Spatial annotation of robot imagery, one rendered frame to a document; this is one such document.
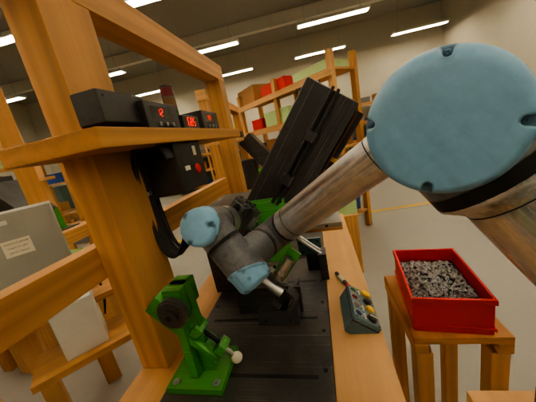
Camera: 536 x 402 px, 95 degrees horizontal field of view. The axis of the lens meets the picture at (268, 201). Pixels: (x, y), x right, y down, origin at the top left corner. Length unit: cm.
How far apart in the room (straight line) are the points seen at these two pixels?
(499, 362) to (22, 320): 120
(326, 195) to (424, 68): 27
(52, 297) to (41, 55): 51
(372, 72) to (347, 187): 982
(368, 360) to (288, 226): 40
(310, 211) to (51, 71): 62
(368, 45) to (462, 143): 1014
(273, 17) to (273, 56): 211
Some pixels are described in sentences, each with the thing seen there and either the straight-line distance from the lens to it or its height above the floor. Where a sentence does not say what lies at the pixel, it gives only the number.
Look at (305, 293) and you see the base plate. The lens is 96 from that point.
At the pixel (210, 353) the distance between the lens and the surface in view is 72.
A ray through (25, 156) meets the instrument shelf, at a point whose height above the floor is 152.
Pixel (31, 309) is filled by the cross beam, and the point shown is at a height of 123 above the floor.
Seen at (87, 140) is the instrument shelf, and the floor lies 152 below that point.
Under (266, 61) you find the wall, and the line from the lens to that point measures 995.
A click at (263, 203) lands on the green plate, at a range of 81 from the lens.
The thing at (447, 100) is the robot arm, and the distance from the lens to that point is 24.
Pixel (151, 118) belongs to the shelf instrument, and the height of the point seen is 157.
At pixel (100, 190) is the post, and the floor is 142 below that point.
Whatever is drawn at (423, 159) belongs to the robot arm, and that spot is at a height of 142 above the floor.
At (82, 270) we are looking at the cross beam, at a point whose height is 124.
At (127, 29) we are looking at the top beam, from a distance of 99.
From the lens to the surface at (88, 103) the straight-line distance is 68.
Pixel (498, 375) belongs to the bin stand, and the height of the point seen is 66.
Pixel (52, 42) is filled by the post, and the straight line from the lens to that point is 75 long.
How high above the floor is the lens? 146
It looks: 14 degrees down
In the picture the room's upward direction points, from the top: 11 degrees counter-clockwise
